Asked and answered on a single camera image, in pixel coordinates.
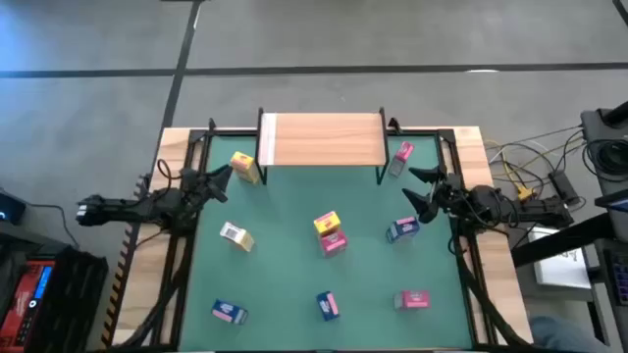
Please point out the black plastic crate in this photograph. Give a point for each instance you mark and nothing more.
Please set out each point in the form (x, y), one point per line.
(73, 294)

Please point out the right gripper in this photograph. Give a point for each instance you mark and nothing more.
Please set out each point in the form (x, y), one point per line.
(451, 198)

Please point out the black device blue light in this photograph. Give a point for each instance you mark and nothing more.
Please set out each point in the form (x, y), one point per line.
(11, 208)

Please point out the wooden shelf black metal frame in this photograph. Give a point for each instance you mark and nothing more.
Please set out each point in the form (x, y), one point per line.
(324, 139)

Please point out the yellow Corn Pops cereal box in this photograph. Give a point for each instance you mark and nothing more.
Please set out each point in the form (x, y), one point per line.
(244, 166)
(327, 223)
(235, 235)

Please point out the black power adapter brick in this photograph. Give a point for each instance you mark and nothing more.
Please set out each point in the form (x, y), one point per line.
(564, 187)

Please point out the black metal table frame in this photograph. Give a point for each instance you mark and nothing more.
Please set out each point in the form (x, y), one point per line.
(201, 133)

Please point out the white flat box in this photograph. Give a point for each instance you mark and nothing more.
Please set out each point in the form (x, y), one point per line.
(559, 269)

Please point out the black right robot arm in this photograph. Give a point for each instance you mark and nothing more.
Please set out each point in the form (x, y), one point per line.
(539, 212)

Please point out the person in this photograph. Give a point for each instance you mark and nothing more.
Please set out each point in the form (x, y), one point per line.
(564, 336)

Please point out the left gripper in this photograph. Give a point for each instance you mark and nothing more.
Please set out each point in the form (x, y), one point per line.
(196, 188)

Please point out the black keyboard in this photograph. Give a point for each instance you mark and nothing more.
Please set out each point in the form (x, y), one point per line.
(619, 277)

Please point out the green table mat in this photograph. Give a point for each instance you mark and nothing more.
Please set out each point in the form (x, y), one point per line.
(284, 284)

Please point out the grey desk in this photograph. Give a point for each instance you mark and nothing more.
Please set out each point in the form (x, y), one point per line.
(591, 127)

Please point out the black diagonal metal beam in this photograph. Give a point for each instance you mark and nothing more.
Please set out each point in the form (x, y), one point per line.
(559, 242)

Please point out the magenta Raisin Bran cereal box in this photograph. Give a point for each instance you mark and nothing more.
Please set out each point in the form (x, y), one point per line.
(334, 243)
(402, 154)
(414, 299)

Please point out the red black electronic device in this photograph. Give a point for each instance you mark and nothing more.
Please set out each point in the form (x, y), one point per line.
(22, 304)

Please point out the blue Frosted Flakes cereal box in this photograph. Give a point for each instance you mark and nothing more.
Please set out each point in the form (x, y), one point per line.
(228, 311)
(328, 305)
(403, 229)

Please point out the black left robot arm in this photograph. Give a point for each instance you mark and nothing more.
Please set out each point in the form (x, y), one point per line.
(122, 208)

